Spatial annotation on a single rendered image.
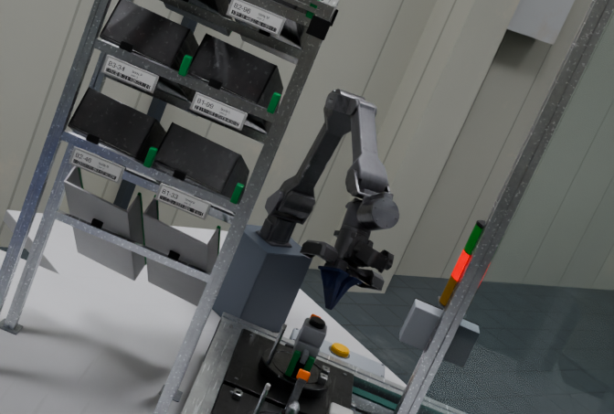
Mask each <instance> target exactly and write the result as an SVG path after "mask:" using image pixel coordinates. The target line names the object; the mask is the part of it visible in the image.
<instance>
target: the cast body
mask: <svg viewBox="0 0 614 414"><path fill-rule="evenodd" d="M326 332H327V325H325V321H324V320H323V319H321V318H319V317H316V316H313V317H311V319H310V318H308V317H306V318H305V321H304V323H303V325H302V328H301V330H300V332H299V333H298V335H297V338H296V340H295V344H294V347H293V351H292V354H293V353H294V351H295V350H298V351H300V352H301V355H300V358H301V359H300V363H302V364H305V362H306V360H308V358H309V356H313V357H315V359H316V357H317V356H318V354H319V351H320V347H321V346H322V344H323V340H324V338H325V337H326Z"/></svg>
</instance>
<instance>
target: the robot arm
mask: <svg viewBox="0 0 614 414"><path fill-rule="evenodd" d="M376 112H377V107H376V106H375V105H374V103H371V102H368V101H365V98H364V97H361V96H358V95H355V94H353V93H350V92H348V91H345V90H340V89H336V90H333V91H332V92H330V93H329V94H328V96H327V98H326V102H325V105H324V108H323V113H324V124H323V127H322V129H321V130H320V131H319V133H318V135H317V137H316V139H315V140H314V142H313V144H312V147H311V149H310V150H309V152H308V153H307V155H306V157H305V159H304V160H303V162H302V165H301V167H300V169H299V170H298V172H297V174H296V175H295V176H293V177H291V178H289V179H287V180H286V181H284V182H283V184H282V185H281V187H280V189H279V190H277V191H276V192H275V193H273V194H272V195H271V196H270V197H268V198H267V201H266V205H265V208H266V210H267V212H268V217H267V218H265V221H264V223H263V226H262V228H261V230H256V233H257V234H258V235H259V236H260V237H262V238H263V239H264V240H265V241H266V242H267V243H269V244H270V245H271V246H275V247H286V248H291V247H292V245H291V244H290V243H289V240H290V238H291V234H292V232H293V230H294V228H295V226H296V223H300V224H302V225H303V223H304V222H305V221H306V219H307V218H308V216H310V214H311V212H312V209H313V206H314V205H315V197H314V187H315V185H316V183H317V182H318V180H319V178H320V176H321V174H322V173H323V170H324V168H325V167H326V166H327V164H328V162H329V160H330V159H331V157H332V155H333V152H334V151H335V149H336V147H337V145H338V144H339V143H340V141H341V139H342V137H343V136H344V135H345V134H347V133H349V132H351V134H352V149H353V164H352V165H351V166H350V168H349V169H348V170H347V175H346V179H345V185H346V189H347V192H348V193H350V194H351V195H352V196H356V197H359V198H362V199H363V200H360V199H358V198H356V197H355V198H354V199H353V200H352V201H350V202H348V203H347V204H346V205H345V207H346V208H347V210H346V213H345V216H344V221H343V224H342V226H341V228H340V230H335V231H334V234H333V235H334V236H336V237H337V240H336V242H335V244H334V247H333V246H331V245H329V244H328V243H326V242H324V241H317V240H307V241H306V242H304V243H303V244H302V248H301V251H300V253H301V254H302V255H304V256H305V257H307V258H309V259H311V258H312V257H314V256H315V255H316V256H318V257H320V258H321V259H323V260H325V261H326V262H325V263H324V266H318V269H319V270H320V271H321V275H322V281H323V293H324V301H325V308H327V309H329V310H332V309H333V308H334V307H335V305H336V304H337V303H338V302H339V301H340V299H341V298H342V297H343V295H344V294H345V293H346V292H347V291H348V290H349V289H350V288H351V287H352V286H354V285H356V286H358V287H360V288H365V289H370V290H376V291H382V288H383V285H384V282H385V281H384V279H383V277H382V276H381V275H379V274H377V273H376V272H374V271H373V270H365V269H359V268H358V267H362V268H364V267H369V266H370V267H371V268H375V269H377V270H378V271H379V272H381V273H382V272H383V270H389V269H390V268H391V267H392V264H393V260H394V255H393V254H391V253H390V252H388V251H386V250H385V249H384V250H382V251H381V252H378V251H377V250H375V249H373V245H374V242H373V241H371V240H369V237H370V234H371V231H372V230H373V231H374V230H380V229H387V228H392V227H394V226H395V225H396V223H397V222H398V219H399V211H398V207H397V204H396V203H395V202H394V201H393V194H391V193H390V188H389V183H388V180H387V174H386V168H385V167H384V165H383V164H382V163H381V161H380V160H379V159H378V154H377V141H376ZM346 267H347V268H349V269H347V268H346Z"/></svg>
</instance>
